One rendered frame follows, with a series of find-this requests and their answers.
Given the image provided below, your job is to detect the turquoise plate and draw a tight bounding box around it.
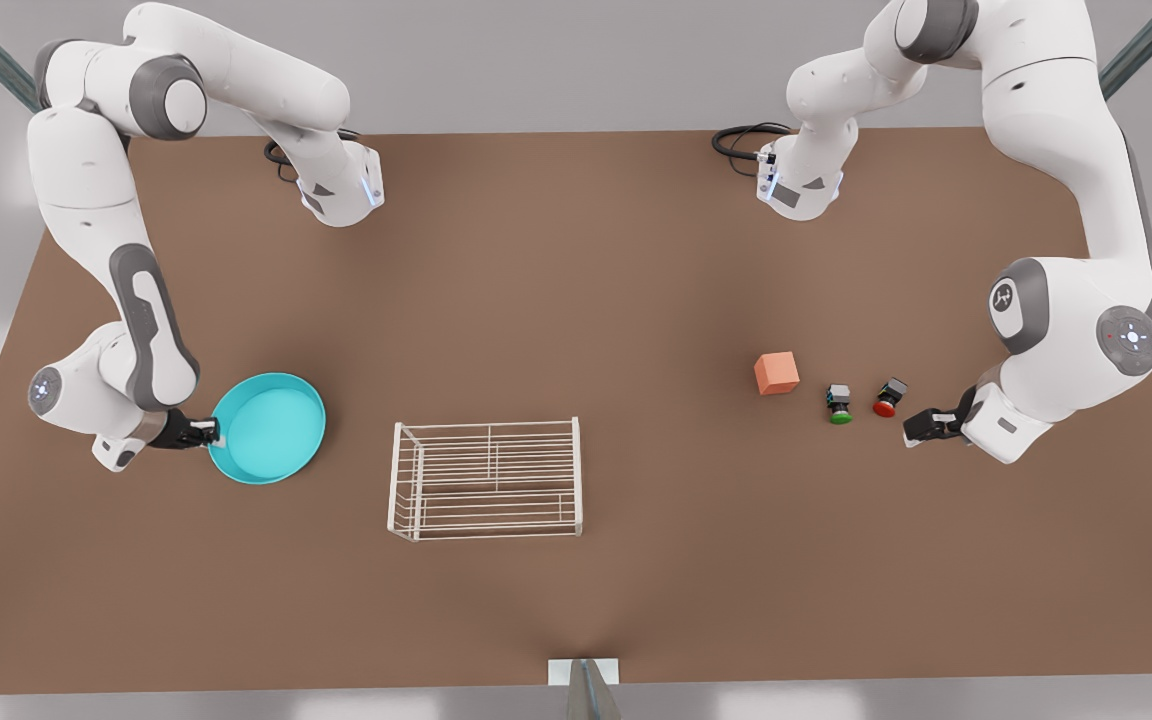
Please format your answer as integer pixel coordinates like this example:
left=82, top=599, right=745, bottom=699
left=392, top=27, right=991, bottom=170
left=207, top=373, right=327, bottom=485

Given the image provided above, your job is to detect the orange cube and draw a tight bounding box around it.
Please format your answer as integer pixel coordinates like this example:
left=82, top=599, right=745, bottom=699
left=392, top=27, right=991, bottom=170
left=754, top=351, right=801, bottom=397

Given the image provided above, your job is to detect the white wire shelf rack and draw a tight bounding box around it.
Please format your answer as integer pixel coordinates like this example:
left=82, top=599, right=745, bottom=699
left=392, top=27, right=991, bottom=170
left=387, top=417, right=584, bottom=543

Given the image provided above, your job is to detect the black cable loop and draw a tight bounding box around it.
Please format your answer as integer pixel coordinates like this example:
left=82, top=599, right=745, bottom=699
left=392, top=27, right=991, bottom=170
left=264, top=128, right=362, bottom=185
left=711, top=122, right=795, bottom=174

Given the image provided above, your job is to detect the silver frame post with foot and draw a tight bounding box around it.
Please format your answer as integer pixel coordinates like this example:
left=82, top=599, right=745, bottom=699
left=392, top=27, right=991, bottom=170
left=548, top=658, right=623, bottom=720

